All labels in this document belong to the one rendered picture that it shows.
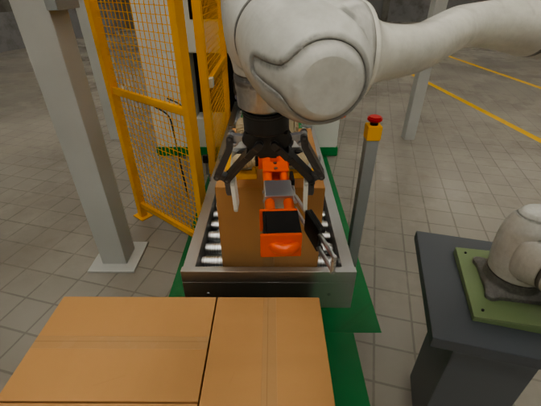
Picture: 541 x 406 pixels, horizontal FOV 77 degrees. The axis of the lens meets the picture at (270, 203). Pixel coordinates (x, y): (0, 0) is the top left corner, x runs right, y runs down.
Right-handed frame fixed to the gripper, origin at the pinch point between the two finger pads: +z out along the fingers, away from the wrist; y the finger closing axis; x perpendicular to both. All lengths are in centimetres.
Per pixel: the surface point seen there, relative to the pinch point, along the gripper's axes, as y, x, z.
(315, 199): -13, -46, 37
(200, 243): 36, -51, 67
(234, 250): 19, -42, 61
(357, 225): -41, -89, 92
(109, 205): 103, -97, 83
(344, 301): -27, -33, 83
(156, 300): 48, -22, 68
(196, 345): 28, -4, 66
